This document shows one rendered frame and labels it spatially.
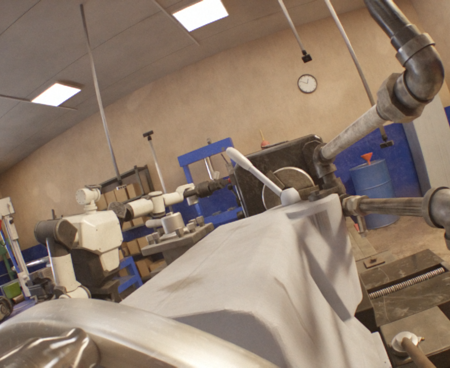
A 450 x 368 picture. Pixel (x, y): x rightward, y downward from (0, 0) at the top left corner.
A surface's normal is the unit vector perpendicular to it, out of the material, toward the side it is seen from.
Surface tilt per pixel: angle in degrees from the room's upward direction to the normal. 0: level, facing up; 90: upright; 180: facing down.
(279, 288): 61
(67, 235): 102
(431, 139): 90
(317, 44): 90
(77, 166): 90
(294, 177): 90
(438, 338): 0
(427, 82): 122
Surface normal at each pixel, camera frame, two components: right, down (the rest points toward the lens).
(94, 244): 0.52, -0.10
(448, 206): -0.83, -0.27
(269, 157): -0.20, 0.11
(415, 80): -0.88, 0.47
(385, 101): -0.99, 0.13
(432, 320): -0.32, -0.95
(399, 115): -0.60, 0.79
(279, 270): 0.65, -0.73
